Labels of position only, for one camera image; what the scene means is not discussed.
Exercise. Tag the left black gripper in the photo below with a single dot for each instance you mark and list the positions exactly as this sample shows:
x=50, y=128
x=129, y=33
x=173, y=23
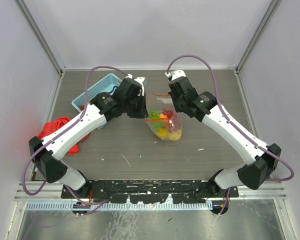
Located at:
x=142, y=112

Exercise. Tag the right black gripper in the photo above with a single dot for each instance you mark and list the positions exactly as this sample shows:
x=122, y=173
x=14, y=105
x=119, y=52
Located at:
x=173, y=99

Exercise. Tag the green grape bunch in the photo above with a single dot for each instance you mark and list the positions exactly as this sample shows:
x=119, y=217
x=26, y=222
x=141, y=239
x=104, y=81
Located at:
x=155, y=120

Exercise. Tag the clear orange zip top bag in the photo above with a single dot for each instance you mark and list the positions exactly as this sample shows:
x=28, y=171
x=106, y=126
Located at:
x=158, y=102

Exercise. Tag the purple red grape bunch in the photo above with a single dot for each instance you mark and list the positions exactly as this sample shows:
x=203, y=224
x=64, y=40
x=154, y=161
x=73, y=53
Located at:
x=173, y=122

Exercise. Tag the red orange peach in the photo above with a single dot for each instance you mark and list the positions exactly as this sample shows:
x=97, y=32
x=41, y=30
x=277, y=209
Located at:
x=162, y=116

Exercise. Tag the yellow pear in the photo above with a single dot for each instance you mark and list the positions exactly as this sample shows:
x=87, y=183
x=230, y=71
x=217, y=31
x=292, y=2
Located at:
x=174, y=136

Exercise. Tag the yellow mango slice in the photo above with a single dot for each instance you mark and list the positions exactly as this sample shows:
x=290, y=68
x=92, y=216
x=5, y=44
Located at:
x=162, y=133

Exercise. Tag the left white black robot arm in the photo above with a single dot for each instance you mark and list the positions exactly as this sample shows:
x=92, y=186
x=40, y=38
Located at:
x=47, y=153

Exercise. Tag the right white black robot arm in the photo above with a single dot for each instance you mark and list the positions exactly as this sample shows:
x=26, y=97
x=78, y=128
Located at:
x=259, y=160

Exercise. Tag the light blue plastic basket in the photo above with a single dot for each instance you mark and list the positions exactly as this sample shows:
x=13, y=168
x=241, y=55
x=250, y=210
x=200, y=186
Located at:
x=107, y=84

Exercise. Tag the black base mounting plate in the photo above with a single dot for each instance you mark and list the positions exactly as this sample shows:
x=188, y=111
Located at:
x=148, y=191

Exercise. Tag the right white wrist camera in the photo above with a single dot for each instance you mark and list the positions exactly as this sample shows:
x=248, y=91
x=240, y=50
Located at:
x=175, y=74

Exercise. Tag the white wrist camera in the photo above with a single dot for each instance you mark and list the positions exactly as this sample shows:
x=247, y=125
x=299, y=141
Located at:
x=141, y=81
x=175, y=74

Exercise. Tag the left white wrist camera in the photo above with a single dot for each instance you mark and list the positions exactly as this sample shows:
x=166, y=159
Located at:
x=141, y=81

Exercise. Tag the aluminium frame rail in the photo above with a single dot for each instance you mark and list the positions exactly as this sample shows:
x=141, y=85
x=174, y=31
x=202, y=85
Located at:
x=268, y=190

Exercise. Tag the white slotted cable duct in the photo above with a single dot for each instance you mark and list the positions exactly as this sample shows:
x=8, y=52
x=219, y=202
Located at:
x=70, y=206

